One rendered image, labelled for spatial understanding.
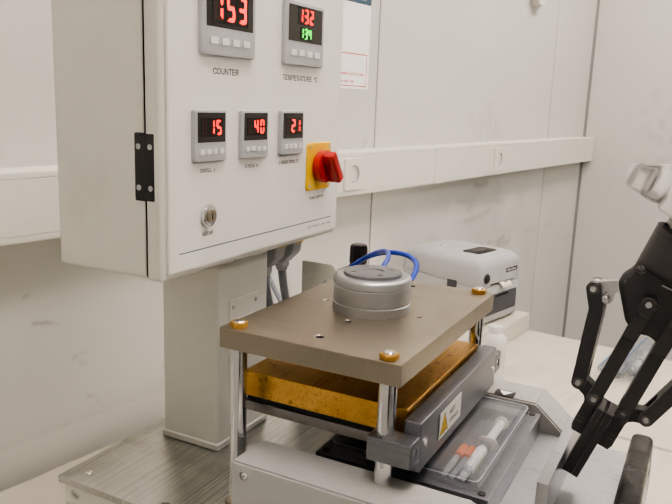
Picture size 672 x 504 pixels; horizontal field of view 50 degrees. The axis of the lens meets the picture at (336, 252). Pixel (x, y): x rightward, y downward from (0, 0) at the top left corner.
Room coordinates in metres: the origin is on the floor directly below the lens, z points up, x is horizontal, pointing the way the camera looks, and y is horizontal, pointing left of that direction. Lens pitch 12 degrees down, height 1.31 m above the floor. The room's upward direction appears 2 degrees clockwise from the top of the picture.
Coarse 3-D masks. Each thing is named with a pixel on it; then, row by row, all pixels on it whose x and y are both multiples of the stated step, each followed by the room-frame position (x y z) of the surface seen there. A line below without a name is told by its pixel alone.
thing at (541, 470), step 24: (576, 432) 0.67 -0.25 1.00; (528, 456) 0.67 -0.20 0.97; (552, 456) 0.59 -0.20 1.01; (600, 456) 0.67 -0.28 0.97; (624, 456) 0.68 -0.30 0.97; (528, 480) 0.62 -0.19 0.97; (552, 480) 0.56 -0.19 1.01; (576, 480) 0.62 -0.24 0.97; (600, 480) 0.63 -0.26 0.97; (648, 480) 0.64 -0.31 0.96
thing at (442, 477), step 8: (520, 424) 0.68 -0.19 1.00; (512, 432) 0.65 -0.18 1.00; (504, 448) 0.63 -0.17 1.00; (496, 456) 0.60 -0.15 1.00; (424, 472) 0.57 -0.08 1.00; (432, 472) 0.57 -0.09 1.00; (440, 472) 0.57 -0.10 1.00; (488, 472) 0.58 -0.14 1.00; (440, 480) 0.57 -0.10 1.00; (448, 480) 0.56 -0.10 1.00; (456, 480) 0.56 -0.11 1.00; (464, 480) 0.56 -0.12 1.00; (480, 480) 0.56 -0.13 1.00; (464, 488) 0.56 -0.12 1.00; (472, 488) 0.55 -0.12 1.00
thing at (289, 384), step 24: (264, 360) 0.68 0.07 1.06; (456, 360) 0.70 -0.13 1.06; (264, 384) 0.64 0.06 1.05; (288, 384) 0.63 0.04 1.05; (312, 384) 0.62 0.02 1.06; (336, 384) 0.62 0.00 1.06; (360, 384) 0.62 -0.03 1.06; (408, 384) 0.63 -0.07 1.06; (432, 384) 0.63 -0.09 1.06; (264, 408) 0.64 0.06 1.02; (288, 408) 0.63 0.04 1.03; (312, 408) 0.62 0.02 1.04; (336, 408) 0.60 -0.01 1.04; (360, 408) 0.59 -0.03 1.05; (408, 408) 0.58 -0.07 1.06; (336, 432) 0.60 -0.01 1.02; (360, 432) 0.59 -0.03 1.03
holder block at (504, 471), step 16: (528, 416) 0.71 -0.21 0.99; (528, 432) 0.67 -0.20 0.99; (320, 448) 0.62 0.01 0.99; (512, 448) 0.64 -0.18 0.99; (528, 448) 0.67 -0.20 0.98; (352, 464) 0.60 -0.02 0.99; (368, 464) 0.59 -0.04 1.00; (496, 464) 0.60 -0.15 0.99; (512, 464) 0.61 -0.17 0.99; (416, 480) 0.57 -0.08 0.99; (432, 480) 0.57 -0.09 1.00; (496, 480) 0.57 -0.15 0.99; (512, 480) 0.62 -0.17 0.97; (464, 496) 0.55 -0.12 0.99; (480, 496) 0.55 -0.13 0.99; (496, 496) 0.56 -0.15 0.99
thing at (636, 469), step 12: (636, 444) 0.62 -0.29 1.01; (648, 444) 0.63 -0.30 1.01; (636, 456) 0.60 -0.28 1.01; (648, 456) 0.60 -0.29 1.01; (624, 468) 0.58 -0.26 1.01; (636, 468) 0.58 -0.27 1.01; (648, 468) 0.59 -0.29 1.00; (624, 480) 0.56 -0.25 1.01; (636, 480) 0.56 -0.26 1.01; (624, 492) 0.54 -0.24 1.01; (636, 492) 0.54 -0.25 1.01
